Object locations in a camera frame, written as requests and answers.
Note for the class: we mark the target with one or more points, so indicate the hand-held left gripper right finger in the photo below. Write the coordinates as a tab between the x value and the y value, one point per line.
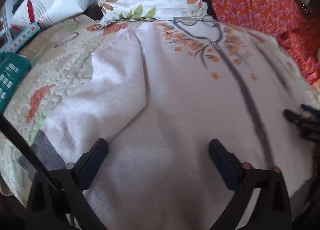
221	160

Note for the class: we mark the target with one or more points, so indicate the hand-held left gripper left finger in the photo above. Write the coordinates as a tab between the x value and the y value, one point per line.
96	155

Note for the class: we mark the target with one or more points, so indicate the teal plastic basket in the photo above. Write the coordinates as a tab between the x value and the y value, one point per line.
15	69

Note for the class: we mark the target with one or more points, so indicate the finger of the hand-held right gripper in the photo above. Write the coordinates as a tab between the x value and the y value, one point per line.
292	117
310	109

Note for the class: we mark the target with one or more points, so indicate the colourful patterned box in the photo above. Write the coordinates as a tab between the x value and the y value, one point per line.
25	36

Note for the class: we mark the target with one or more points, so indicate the cream quilted bedspread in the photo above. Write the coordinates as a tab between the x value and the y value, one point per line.
62	52

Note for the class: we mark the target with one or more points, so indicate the pink floral print garment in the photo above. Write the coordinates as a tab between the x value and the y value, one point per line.
175	95

